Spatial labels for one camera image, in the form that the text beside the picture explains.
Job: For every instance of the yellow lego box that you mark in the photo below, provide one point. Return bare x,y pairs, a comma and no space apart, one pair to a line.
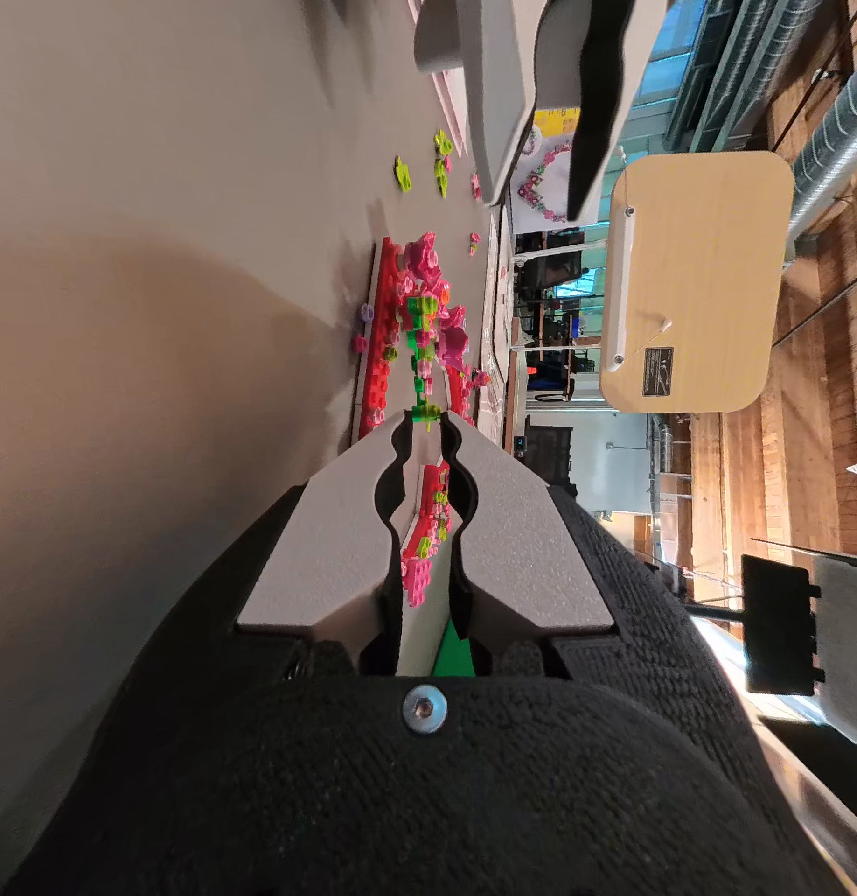
547,189

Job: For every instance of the grey studio light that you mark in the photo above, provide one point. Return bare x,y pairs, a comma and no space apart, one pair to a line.
778,623

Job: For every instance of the lime leaf with pink flower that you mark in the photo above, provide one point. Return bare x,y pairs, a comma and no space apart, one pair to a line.
442,178

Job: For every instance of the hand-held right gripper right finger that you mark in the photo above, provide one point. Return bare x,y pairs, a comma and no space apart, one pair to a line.
533,560

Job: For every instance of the green plastic bin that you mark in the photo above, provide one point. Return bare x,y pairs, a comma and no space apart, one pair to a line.
453,651

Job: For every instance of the wooden board on white stand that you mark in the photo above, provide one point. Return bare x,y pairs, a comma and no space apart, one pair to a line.
694,280

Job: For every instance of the silver air duct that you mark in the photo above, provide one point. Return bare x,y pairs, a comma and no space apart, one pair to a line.
834,140

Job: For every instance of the pink lego flower cluster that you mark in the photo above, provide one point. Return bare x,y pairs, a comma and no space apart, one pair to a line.
476,185

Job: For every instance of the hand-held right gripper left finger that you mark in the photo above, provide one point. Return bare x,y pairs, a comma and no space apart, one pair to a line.
316,560

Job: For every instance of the green lego flower sprig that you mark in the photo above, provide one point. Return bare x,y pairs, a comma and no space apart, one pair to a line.
422,311

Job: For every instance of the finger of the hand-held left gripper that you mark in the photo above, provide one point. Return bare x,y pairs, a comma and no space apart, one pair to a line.
498,84
561,56

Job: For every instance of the red lego heart wreath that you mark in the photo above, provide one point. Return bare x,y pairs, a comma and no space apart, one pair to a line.
383,350

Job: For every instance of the laminated instruction sheet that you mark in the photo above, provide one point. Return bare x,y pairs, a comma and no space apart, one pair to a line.
491,392

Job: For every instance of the lego instruction booklet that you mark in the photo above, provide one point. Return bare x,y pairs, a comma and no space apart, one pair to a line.
448,105

